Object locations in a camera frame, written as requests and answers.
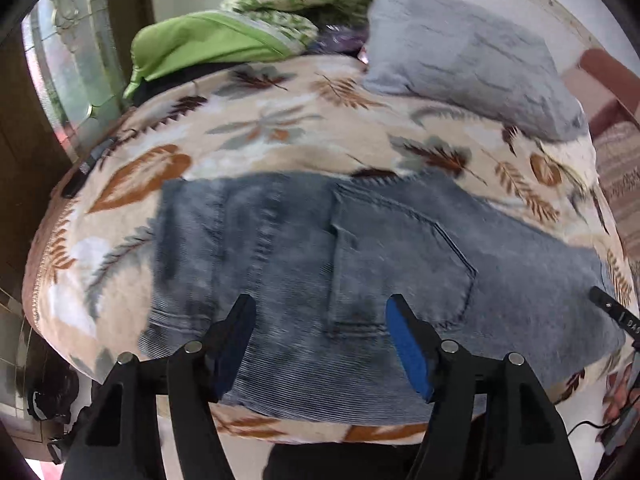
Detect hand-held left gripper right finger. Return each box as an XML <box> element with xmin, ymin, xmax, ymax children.
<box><xmin>385</xmin><ymin>294</ymin><xmax>583</xmax><ymax>480</ymax></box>

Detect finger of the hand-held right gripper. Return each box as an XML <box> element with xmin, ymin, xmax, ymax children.
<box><xmin>589</xmin><ymin>286</ymin><xmax>640</xmax><ymax>346</ymax></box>

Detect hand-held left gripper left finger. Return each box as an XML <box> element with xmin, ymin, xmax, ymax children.
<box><xmin>62</xmin><ymin>294</ymin><xmax>257</xmax><ymax>480</ymax></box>

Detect grey-blue denim pants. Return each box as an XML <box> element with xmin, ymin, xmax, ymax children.
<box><xmin>137</xmin><ymin>170</ymin><xmax>626</xmax><ymax>423</ymax></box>

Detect dark object on floor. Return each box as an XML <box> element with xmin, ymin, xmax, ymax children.
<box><xmin>25</xmin><ymin>367</ymin><xmax>83</xmax><ymax>463</ymax></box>

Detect leaf print fleece blanket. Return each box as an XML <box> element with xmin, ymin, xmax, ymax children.
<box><xmin>22</xmin><ymin>52</ymin><xmax>640</xmax><ymax>446</ymax></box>

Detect grey pillow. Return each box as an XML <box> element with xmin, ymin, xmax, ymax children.
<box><xmin>360</xmin><ymin>0</ymin><xmax>591</xmax><ymax>143</ymax></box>

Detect lime green cloth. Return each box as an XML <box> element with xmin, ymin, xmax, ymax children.
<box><xmin>122</xmin><ymin>10</ymin><xmax>293</xmax><ymax>101</ymax></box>

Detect dark purple cloth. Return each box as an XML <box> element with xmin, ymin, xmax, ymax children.
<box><xmin>305</xmin><ymin>5</ymin><xmax>371</xmax><ymax>61</ymax></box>

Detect wooden door with glass pane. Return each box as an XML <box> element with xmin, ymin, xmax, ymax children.
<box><xmin>0</xmin><ymin>0</ymin><xmax>156</xmax><ymax>281</ymax></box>

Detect black cable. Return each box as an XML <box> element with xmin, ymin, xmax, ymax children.
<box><xmin>569</xmin><ymin>417</ymin><xmax>613</xmax><ymax>438</ymax></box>

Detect black strap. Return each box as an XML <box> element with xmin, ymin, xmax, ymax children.
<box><xmin>60</xmin><ymin>135</ymin><xmax>121</xmax><ymax>200</ymax></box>

